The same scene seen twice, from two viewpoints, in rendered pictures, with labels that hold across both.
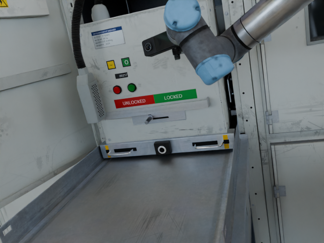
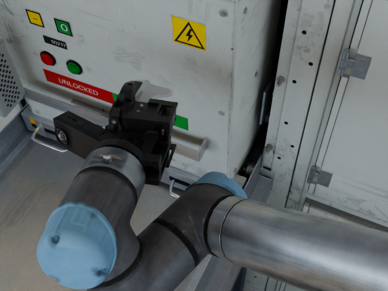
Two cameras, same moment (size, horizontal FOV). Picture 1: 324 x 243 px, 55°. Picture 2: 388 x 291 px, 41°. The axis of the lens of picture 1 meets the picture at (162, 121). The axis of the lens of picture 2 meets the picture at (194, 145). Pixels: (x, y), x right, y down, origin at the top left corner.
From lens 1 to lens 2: 70 cm
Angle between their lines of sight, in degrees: 35
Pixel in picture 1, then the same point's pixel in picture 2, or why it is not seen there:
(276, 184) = not seen: hidden behind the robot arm
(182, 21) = (67, 283)
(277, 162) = not seen: hidden behind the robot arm
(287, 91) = (358, 159)
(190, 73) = (181, 94)
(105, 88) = (27, 47)
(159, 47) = (81, 151)
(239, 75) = (287, 97)
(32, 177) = not seen: outside the picture
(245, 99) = (286, 131)
